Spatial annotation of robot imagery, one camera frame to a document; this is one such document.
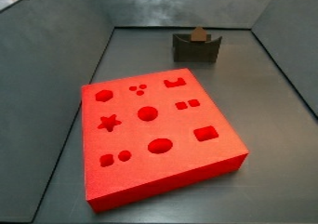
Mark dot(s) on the brown three prong object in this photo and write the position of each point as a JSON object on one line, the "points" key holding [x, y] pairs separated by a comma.
{"points": [[197, 35]]}

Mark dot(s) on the red foam shape board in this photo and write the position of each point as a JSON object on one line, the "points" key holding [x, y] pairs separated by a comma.
{"points": [[153, 137]]}

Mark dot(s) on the black curved fixture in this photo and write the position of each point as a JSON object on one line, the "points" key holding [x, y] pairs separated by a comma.
{"points": [[187, 51]]}

